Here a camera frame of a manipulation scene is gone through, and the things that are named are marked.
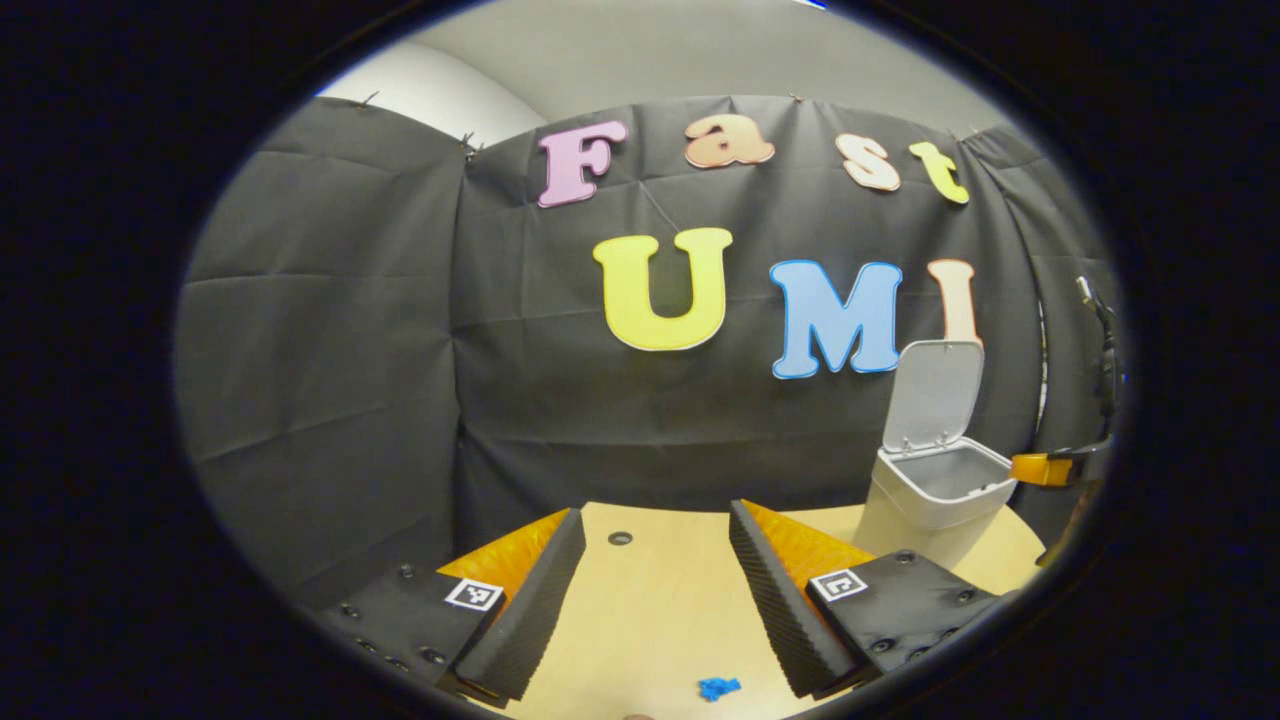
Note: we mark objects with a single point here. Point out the black backdrop cloth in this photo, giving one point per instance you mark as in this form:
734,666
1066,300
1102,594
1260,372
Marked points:
400,350

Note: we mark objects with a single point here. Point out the white desktop garbage bin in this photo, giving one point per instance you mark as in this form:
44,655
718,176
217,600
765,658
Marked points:
925,400

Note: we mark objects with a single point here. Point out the light wooden desktop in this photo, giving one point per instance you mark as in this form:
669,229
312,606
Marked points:
660,600

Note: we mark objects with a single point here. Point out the blue paper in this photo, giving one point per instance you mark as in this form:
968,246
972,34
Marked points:
718,688

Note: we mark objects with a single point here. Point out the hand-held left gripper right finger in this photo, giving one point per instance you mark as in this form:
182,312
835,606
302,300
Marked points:
780,610

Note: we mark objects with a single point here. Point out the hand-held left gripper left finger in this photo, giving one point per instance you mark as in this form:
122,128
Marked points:
530,620

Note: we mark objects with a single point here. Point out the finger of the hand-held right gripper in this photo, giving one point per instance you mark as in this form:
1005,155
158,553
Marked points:
1045,468

